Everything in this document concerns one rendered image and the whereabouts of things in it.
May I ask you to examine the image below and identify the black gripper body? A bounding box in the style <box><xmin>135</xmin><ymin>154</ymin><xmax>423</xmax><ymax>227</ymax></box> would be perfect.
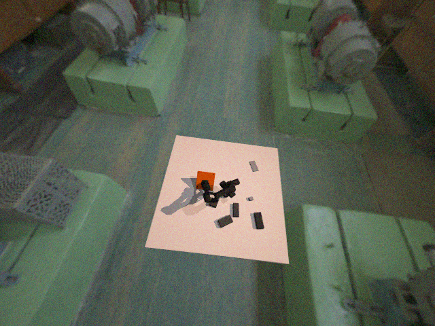
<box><xmin>220</xmin><ymin>181</ymin><xmax>236</xmax><ymax>198</ymax></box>

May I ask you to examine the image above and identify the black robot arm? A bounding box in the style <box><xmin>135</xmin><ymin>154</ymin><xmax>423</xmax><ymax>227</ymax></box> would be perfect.
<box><xmin>201</xmin><ymin>179</ymin><xmax>240</xmax><ymax>203</ymax></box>

